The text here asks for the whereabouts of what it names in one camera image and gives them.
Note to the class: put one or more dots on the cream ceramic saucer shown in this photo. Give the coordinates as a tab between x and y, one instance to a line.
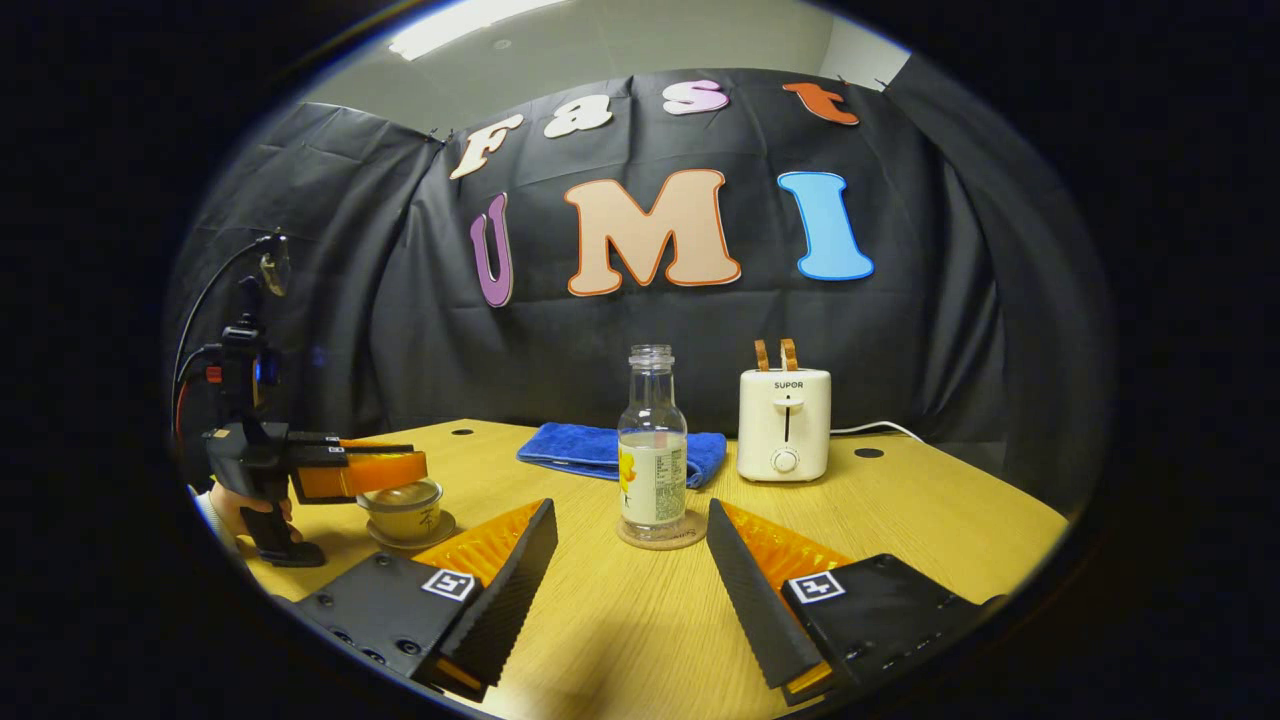
445	528

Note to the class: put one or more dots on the folded blue towel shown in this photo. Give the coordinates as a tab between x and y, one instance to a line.
570	450

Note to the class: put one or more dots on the cream teacup lid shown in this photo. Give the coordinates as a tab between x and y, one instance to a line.
415	493

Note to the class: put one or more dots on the cream ceramic teacup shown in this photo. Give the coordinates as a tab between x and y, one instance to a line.
405	520

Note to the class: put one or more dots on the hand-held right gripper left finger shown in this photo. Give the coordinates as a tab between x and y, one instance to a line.
510	600

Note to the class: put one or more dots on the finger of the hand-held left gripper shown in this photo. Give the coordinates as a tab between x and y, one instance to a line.
320	442
360	475

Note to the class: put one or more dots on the toast bread slice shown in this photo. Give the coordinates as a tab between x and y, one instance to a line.
790	354
762	355

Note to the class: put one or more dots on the round brown coaster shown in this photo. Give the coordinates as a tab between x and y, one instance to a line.
695	535

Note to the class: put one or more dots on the clear glass water bottle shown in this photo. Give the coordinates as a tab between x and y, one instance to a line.
652	470

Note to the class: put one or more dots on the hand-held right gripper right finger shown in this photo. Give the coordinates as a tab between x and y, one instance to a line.
755	610

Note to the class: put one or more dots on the white toaster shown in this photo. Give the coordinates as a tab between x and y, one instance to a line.
785	425

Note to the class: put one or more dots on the black backdrop cloth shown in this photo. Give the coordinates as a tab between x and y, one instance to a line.
400	300

